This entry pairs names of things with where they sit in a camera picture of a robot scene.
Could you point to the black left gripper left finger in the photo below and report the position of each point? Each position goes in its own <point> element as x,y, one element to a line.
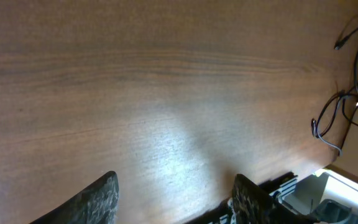
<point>96,204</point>

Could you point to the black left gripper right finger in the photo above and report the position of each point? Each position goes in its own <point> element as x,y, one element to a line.
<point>253,205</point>

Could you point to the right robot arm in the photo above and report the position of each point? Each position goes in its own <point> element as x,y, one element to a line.
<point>327,196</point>

